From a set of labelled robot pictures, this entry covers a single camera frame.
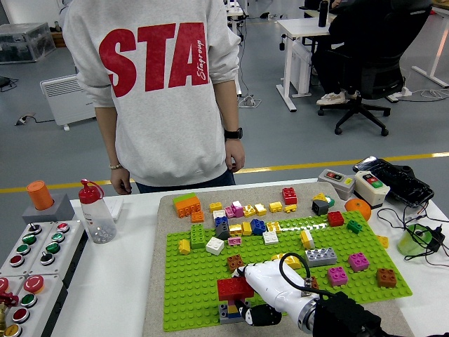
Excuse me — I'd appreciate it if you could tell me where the person's right hand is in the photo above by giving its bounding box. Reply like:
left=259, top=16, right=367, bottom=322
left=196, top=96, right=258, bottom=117
left=110, top=164, right=133, bottom=196

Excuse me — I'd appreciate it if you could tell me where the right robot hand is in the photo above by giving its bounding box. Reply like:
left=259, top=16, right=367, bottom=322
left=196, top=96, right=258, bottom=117
left=234, top=260, right=319, bottom=328

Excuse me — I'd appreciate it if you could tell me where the person's left hand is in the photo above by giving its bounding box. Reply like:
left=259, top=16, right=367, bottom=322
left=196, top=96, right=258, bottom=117
left=224, top=138, right=246, bottom=173

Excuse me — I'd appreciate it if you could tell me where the large red brick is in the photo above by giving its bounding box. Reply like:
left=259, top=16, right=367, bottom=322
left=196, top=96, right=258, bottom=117
left=216, top=277, right=255, bottom=302

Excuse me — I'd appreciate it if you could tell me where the pink square brick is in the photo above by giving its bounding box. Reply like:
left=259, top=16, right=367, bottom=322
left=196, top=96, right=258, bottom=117
left=328, top=266, right=349, bottom=287
left=347, top=252, right=370, bottom=273

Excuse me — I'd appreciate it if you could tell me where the yellow curved brick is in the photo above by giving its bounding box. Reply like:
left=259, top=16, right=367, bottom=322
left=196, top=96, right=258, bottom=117
left=272, top=253, right=302, bottom=270

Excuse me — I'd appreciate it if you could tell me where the long grey brick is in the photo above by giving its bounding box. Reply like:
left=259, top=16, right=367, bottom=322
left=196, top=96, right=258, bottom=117
left=304, top=247, right=338, bottom=267

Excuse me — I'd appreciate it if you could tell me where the grey base brick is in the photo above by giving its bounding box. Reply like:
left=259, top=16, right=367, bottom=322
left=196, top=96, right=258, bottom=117
left=217, top=301, right=247, bottom=324

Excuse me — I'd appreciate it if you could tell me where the yellow and white brick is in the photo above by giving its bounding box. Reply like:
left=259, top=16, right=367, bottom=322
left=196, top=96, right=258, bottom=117
left=300, top=230, right=315, bottom=251

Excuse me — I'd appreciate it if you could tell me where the blue square brick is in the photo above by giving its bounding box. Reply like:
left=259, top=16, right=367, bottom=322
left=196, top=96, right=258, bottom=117
left=250, top=218, right=267, bottom=236

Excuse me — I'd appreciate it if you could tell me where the tall red brick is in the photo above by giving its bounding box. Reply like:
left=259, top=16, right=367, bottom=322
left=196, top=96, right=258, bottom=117
left=281, top=187, right=299, bottom=206

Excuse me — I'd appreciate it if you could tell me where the large orange brick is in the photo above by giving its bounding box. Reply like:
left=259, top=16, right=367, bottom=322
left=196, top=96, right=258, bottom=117
left=174, top=195, right=203, bottom=219

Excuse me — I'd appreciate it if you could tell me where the dark grey sloped brick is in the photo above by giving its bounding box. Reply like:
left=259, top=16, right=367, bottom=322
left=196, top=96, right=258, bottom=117
left=215, top=223, right=232, bottom=242

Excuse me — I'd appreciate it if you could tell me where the green baseplate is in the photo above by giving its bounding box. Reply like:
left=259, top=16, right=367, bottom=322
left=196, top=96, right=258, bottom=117
left=163, top=209, right=414, bottom=331

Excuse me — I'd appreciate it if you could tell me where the tall lime brick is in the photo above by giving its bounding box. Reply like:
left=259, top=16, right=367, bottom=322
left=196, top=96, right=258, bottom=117
left=189, top=223, right=207, bottom=250

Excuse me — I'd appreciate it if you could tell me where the dark grey square brick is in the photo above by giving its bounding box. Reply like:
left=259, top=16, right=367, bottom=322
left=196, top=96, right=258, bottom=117
left=311, top=199, right=330, bottom=216

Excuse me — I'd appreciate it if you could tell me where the white flat plate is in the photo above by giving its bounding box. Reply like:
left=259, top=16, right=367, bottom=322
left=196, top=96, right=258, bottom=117
left=105, top=197, right=124, bottom=225

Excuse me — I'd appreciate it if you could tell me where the clear bottle red cap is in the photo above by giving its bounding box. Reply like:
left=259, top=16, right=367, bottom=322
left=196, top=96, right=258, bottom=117
left=77, top=178, right=117, bottom=244

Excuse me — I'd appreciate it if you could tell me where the grey square block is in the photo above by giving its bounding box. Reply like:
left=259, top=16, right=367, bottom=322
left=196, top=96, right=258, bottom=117
left=21, top=192, right=75, bottom=224

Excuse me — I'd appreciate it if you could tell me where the orange cylinder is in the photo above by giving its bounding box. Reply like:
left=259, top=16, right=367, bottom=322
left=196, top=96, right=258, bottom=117
left=26, top=180, right=54, bottom=211

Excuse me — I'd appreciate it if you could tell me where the grey push-button box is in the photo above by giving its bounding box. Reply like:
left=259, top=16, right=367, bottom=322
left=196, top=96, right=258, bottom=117
left=0, top=220, right=55, bottom=278
left=27, top=219, right=88, bottom=292

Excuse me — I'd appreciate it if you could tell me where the white panel heater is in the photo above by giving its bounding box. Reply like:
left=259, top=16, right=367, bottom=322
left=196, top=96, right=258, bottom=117
left=39, top=74, right=98, bottom=131

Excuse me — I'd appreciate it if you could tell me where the white computer case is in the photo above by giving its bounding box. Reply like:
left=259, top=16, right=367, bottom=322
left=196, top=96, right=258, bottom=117
left=290, top=40, right=313, bottom=95

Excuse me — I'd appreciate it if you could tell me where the orange fruit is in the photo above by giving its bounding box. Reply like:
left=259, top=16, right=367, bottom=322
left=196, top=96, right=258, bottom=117
left=344, top=197, right=372, bottom=222

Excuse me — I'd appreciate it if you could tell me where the floor socket box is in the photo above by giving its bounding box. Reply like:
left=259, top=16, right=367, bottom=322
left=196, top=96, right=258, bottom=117
left=14, top=112, right=36, bottom=126

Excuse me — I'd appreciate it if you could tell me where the seated person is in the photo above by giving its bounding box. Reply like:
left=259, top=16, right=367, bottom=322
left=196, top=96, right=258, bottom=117
left=303, top=0, right=361, bottom=106

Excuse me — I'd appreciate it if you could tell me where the green translucent cup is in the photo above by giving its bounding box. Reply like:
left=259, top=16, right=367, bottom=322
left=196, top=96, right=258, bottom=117
left=397, top=224, right=431, bottom=257

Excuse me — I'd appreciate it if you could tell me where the white desk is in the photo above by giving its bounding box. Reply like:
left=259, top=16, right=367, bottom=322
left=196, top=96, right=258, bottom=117
left=412, top=5, right=449, bottom=88
left=275, top=17, right=343, bottom=113
left=224, top=0, right=248, bottom=98

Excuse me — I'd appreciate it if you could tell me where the grey emergency-stop button box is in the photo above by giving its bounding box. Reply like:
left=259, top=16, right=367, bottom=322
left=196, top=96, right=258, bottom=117
left=1, top=273, right=69, bottom=337
left=0, top=275, right=27, bottom=337

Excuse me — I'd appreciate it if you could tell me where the black floor device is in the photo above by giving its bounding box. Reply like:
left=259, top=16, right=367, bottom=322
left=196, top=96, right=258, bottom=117
left=0, top=75, right=18, bottom=93

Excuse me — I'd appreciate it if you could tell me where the wooden crate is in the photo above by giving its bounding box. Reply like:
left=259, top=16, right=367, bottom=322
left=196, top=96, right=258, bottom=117
left=51, top=29, right=68, bottom=48

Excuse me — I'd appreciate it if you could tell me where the black bottle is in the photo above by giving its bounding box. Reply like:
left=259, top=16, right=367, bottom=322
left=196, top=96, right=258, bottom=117
left=318, top=0, right=329, bottom=28

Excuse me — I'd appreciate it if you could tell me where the black plastic tray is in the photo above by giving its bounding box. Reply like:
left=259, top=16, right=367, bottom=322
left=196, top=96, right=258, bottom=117
left=352, top=156, right=435, bottom=209

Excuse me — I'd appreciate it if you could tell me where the clear storage box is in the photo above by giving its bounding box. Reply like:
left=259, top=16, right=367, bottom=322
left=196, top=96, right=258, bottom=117
left=0, top=21, right=57, bottom=65

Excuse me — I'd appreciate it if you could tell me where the black plug adapter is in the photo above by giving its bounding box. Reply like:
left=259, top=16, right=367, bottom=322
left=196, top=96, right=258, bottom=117
left=426, top=224, right=446, bottom=252

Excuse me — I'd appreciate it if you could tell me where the white power strip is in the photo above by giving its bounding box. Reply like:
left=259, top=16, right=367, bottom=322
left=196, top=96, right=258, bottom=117
left=385, top=86, right=413, bottom=103

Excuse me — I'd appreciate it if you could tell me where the black office chair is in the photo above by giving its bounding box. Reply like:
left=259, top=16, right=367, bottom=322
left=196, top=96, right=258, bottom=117
left=317, top=0, right=434, bottom=137

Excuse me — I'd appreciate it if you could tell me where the grey two-button switch box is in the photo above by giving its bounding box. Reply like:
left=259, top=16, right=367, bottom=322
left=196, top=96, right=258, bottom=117
left=317, top=168, right=357, bottom=199

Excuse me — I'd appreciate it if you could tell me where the thin black cord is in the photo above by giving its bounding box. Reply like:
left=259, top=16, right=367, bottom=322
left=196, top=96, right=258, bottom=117
left=377, top=206, right=449, bottom=267

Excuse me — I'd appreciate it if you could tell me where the white two-button switch box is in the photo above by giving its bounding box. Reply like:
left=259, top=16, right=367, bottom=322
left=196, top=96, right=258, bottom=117
left=353, top=170, right=391, bottom=209

